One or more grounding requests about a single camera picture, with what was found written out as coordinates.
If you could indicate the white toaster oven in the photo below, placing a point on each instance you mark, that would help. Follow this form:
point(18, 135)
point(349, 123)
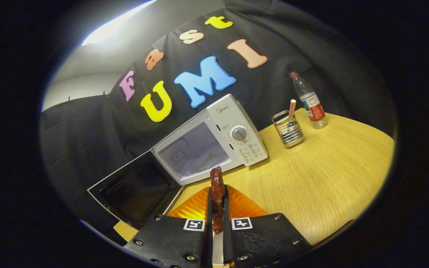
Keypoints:
point(237, 119)

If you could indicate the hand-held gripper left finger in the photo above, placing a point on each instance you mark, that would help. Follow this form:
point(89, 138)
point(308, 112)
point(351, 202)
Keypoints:
point(209, 230)

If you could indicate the black backdrop cloth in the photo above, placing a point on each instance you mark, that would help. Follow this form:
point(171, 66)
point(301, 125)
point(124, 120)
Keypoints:
point(80, 141)

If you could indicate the dark red meat strip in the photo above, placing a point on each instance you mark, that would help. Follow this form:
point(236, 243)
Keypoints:
point(217, 186)

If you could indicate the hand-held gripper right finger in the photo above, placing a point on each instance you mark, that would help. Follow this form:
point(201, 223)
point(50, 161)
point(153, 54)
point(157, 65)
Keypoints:
point(227, 238)

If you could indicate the red white striped straw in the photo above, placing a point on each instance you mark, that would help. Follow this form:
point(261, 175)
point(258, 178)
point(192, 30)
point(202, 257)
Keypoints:
point(292, 108)

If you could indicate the clear red-label water bottle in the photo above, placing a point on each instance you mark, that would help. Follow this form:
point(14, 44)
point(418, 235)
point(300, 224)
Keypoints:
point(311, 104)

